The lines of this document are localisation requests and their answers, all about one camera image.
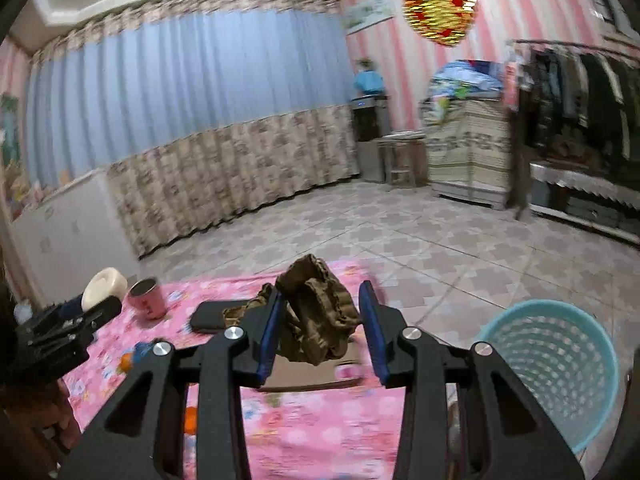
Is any blue cloth cover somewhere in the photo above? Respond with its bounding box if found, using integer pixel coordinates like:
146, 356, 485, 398
354, 67, 385, 96

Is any white round jar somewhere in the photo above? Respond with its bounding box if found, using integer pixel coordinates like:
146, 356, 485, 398
81, 267, 128, 313

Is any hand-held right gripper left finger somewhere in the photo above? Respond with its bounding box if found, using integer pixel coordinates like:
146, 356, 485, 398
60, 292, 286, 480

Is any grey water dispenser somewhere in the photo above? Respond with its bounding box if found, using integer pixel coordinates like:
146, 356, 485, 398
352, 94, 391, 183

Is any landscape wall picture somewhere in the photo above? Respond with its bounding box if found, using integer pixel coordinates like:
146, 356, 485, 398
342, 0, 393, 36

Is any metal clothes rack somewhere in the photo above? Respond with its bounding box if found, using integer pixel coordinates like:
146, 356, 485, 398
505, 37, 640, 221

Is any brown phone case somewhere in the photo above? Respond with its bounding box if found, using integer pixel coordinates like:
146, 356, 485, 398
257, 345, 366, 393

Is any white cabinet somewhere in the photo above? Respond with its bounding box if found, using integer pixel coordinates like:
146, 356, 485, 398
10, 169, 141, 306

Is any red heart wall decoration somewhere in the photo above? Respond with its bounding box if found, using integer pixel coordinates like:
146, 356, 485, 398
402, 0, 478, 48

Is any light blue plastic basket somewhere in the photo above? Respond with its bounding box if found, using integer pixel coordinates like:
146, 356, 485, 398
472, 299, 620, 456

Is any row of hanging clothes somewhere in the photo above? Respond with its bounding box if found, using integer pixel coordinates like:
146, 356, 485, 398
517, 47, 640, 161

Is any cloth covered washing machine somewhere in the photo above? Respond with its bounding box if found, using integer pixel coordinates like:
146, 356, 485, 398
419, 97, 516, 211

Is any person's left forearm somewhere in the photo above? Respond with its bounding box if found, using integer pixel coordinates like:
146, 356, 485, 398
0, 375, 81, 466

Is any pink mug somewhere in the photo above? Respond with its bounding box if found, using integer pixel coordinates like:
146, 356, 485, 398
127, 276, 168, 321

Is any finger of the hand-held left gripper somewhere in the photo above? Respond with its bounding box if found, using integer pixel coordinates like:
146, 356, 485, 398
75, 296, 124, 332

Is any pile of folded clothes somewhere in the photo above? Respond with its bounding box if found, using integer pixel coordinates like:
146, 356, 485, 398
432, 59, 508, 103

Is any brown cloth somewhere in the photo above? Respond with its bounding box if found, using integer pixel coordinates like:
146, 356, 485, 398
222, 254, 362, 366

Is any pink hanging bag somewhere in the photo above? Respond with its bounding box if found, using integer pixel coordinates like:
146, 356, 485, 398
502, 60, 522, 111

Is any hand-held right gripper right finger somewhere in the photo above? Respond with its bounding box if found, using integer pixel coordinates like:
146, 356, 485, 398
359, 281, 586, 480

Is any black wallet case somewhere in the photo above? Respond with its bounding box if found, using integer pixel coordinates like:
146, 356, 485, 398
189, 300, 256, 333

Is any low cabinet with lace cloth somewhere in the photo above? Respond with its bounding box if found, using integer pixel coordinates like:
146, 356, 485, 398
527, 160, 640, 246

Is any wall poster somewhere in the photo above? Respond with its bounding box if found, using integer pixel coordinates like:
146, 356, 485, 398
0, 92, 23, 211

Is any small metal side table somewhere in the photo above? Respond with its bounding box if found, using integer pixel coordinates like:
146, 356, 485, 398
377, 130, 426, 188

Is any blue floral curtain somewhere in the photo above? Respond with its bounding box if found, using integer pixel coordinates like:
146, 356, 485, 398
22, 0, 363, 261

